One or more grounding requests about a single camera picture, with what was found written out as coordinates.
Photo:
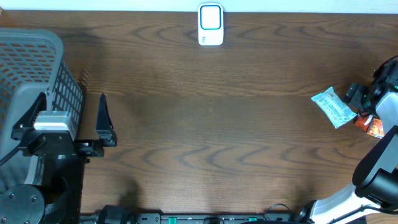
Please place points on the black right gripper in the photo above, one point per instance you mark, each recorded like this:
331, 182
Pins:
354, 93

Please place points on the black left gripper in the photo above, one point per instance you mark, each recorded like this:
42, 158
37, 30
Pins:
83, 150

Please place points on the red Top chocolate bar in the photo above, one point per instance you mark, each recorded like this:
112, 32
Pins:
363, 122

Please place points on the mint green wipes pack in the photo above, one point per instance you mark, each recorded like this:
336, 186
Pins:
335, 109

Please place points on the orange snack packet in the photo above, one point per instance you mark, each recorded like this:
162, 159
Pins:
375, 128

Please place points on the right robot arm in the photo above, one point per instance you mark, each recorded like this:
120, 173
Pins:
373, 188

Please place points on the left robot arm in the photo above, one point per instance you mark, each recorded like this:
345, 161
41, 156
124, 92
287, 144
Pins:
56, 199

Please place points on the white barcode scanner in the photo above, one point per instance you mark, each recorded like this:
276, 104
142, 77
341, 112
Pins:
210, 24

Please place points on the grey plastic basket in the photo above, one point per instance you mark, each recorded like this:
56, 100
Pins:
32, 62

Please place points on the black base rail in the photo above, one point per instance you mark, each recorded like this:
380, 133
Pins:
114, 214

